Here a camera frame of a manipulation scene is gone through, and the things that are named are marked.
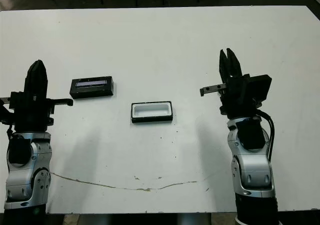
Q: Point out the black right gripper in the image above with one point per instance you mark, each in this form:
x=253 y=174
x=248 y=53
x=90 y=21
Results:
x=237 y=97

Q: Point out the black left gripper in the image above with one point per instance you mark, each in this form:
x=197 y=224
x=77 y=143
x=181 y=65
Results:
x=32 y=115

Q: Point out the black camera box lid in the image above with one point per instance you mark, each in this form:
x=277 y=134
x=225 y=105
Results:
x=92 y=92

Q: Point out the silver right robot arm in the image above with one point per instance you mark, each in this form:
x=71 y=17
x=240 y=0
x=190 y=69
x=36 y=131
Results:
x=252 y=170

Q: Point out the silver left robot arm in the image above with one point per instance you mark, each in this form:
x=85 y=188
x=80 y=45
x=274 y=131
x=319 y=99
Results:
x=27 y=165

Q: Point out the black box base white insert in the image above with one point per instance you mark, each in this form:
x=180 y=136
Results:
x=150 y=120

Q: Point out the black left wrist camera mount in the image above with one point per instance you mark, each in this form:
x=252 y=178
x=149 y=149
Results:
x=62 y=102

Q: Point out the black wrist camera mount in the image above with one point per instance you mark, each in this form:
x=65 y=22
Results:
x=260 y=87
x=62 y=102

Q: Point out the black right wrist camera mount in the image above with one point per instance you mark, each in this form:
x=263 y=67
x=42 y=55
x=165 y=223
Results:
x=260 y=87

